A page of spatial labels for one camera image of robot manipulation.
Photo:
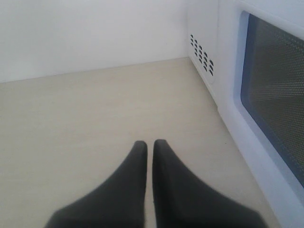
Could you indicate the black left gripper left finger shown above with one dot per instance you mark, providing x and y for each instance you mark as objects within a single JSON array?
[{"x": 116, "y": 203}]

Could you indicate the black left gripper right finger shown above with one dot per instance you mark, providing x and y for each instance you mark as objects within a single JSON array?
[{"x": 182, "y": 200}]

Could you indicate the white microwave door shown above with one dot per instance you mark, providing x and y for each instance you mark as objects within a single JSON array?
[{"x": 260, "y": 75}]

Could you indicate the white Midea microwave oven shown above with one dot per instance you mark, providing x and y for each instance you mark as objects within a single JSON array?
[{"x": 202, "y": 21}]

